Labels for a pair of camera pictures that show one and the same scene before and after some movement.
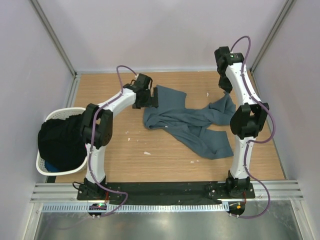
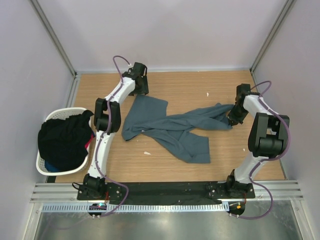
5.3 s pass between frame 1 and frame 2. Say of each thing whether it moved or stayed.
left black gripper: moved
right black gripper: moved
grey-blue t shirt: moved
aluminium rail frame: stayed
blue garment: stayed
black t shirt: stayed
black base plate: stayed
